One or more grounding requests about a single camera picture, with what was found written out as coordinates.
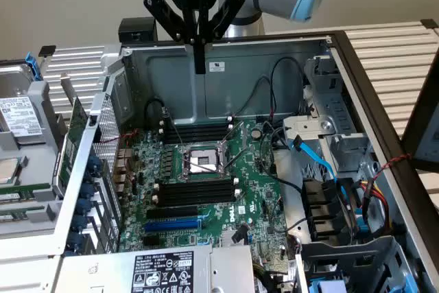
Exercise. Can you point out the hard disk with white label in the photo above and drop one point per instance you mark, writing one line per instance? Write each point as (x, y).
(20, 118)

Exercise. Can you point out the dark framed computer case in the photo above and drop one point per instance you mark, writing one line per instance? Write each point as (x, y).
(425, 142)

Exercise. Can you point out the dark grey drive cage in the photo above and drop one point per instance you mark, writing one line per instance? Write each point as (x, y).
(343, 258)

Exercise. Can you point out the green graphics card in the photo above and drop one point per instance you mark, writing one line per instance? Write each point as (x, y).
(77, 118)

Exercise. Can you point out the blue expansion slot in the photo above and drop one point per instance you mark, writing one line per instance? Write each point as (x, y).
(171, 227)

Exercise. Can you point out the long socket locking lever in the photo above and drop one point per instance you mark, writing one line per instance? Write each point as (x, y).
(202, 165)

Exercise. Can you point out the silver disk bay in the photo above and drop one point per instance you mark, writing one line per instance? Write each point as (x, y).
(339, 111)

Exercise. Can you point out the blue plastic drive clip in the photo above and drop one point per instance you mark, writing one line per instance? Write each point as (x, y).
(361, 224)

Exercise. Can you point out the silver CPU chip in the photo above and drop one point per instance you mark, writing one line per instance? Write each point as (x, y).
(8, 171)

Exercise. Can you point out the blue hard disk latch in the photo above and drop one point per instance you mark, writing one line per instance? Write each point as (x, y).
(33, 66)

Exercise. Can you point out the open grey PC case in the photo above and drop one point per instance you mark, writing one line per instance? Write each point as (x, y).
(240, 80)

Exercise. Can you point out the blue card retention clip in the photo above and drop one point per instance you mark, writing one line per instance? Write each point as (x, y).
(93, 164)
(80, 222)
(73, 239)
(84, 206)
(87, 190)

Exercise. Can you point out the small silver heatsink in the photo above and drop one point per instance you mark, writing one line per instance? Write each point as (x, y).
(226, 238)

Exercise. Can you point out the pale blue plastic block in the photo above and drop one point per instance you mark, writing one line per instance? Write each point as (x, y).
(327, 287)

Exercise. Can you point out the large black clamp block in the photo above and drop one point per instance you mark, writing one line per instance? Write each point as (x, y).
(133, 29)

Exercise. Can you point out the CPU socket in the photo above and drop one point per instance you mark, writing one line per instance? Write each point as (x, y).
(200, 161)

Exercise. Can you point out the blue plastic cage tab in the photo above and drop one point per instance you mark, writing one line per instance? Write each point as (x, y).
(410, 284)

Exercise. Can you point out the short black expansion slot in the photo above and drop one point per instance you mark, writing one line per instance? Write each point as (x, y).
(151, 241)

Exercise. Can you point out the silver power supply with label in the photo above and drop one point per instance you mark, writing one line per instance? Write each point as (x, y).
(103, 272)

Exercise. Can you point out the long black expansion slot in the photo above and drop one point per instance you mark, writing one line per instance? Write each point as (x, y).
(171, 213)

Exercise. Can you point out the coin cell battery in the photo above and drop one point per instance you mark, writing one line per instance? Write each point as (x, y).
(256, 133)

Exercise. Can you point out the thin socket locking lever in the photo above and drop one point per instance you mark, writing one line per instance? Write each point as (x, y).
(177, 132)

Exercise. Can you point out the small black table clip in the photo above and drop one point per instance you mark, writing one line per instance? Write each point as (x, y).
(429, 23)
(47, 50)

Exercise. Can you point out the green Dell motherboard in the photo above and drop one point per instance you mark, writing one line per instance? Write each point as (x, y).
(254, 183)

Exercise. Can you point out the grey parts rack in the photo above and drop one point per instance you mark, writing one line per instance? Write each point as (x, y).
(37, 217)

